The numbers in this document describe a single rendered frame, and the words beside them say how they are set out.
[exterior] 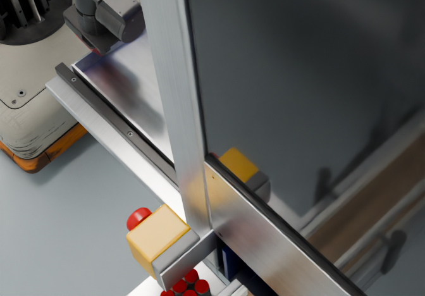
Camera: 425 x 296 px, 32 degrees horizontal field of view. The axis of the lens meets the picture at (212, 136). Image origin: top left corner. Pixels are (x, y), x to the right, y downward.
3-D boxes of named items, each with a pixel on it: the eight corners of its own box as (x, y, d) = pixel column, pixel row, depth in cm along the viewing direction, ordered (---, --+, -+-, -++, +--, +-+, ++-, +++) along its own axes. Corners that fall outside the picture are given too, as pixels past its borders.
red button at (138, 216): (164, 229, 105) (161, 217, 102) (142, 248, 104) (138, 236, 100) (147, 212, 107) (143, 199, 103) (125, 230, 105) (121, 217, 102)
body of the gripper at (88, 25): (102, 57, 122) (97, 32, 116) (62, 19, 125) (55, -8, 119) (133, 35, 124) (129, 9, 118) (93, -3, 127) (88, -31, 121)
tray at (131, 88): (319, 104, 126) (320, 92, 123) (204, 201, 118) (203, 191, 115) (186, -3, 140) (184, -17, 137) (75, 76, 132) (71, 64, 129)
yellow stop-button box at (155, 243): (204, 257, 104) (200, 236, 98) (165, 292, 102) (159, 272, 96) (169, 222, 108) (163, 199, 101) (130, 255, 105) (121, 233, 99)
